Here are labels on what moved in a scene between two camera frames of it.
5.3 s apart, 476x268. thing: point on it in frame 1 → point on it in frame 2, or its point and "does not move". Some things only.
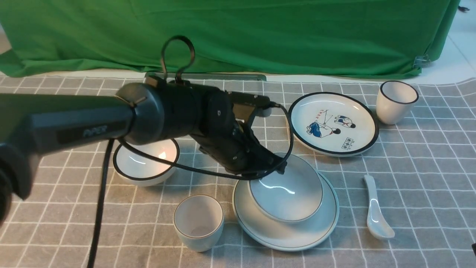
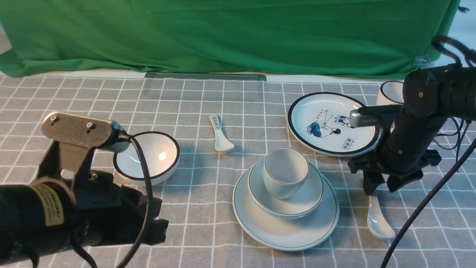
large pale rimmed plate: x=266 y=233 does not move
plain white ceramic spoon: x=377 y=225 does not move
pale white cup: x=199 y=220 → x=285 y=170
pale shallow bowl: x=290 y=196 does not move
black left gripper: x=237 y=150 → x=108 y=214
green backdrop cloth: x=370 y=38 does not move
